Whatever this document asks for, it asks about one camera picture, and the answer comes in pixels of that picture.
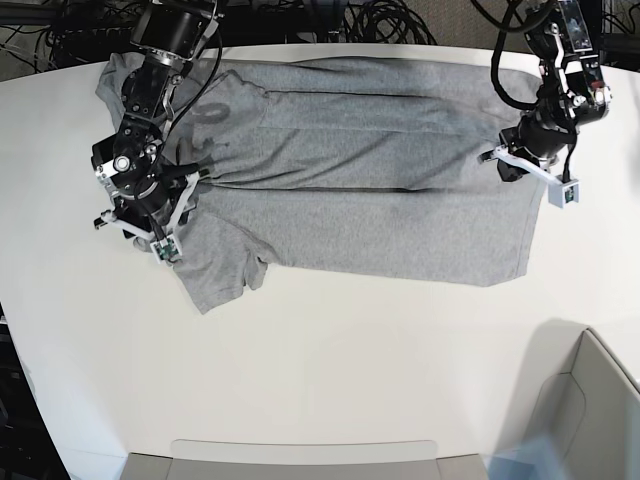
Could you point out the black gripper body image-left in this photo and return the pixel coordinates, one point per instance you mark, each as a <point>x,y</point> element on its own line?
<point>153,213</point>

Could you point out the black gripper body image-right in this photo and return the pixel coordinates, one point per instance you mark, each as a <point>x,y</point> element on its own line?
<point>538,138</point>

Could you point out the grey T-shirt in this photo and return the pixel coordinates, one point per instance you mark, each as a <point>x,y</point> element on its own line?
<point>359,165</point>

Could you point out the grey bin right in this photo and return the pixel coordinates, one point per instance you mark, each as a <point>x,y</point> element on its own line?
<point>587,421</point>

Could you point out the grey tray bottom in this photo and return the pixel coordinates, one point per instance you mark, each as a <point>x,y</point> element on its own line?
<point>191,459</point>

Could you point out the blue translucent object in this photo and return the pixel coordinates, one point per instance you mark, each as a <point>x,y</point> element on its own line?
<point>534,458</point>

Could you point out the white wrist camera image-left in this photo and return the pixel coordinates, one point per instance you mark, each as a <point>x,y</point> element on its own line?
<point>166,250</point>

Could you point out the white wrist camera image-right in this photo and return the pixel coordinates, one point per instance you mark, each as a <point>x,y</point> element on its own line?
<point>560,193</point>

